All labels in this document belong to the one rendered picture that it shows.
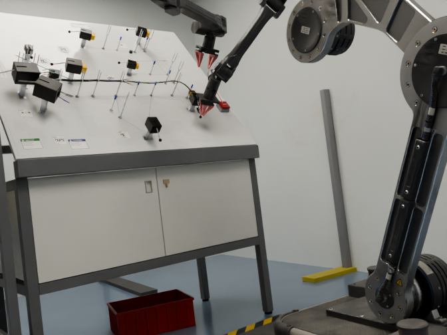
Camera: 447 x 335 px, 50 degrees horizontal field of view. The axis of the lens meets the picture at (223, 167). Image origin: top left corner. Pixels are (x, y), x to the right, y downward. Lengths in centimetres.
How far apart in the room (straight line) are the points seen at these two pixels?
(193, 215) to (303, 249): 168
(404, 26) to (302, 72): 235
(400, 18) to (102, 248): 139
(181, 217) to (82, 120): 61
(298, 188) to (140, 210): 186
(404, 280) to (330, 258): 227
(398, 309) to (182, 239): 113
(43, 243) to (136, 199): 42
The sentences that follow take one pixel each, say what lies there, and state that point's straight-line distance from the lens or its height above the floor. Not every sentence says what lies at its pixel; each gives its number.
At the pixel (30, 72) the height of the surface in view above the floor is 122.
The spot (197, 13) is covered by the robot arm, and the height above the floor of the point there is 142.
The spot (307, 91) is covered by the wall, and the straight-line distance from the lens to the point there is 359.
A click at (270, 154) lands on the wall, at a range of 396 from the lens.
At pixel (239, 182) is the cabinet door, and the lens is 243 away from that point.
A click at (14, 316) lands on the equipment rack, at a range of 191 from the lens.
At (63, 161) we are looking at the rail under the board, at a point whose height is 85.
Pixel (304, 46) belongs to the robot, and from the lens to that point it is 158.
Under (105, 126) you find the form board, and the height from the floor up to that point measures 100.
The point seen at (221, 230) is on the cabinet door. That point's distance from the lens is 235.
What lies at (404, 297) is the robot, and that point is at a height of 34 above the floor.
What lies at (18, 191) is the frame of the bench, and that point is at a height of 75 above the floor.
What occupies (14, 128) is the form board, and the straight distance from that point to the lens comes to 204.
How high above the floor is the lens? 69
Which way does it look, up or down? 2 degrees up
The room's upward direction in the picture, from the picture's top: 7 degrees counter-clockwise
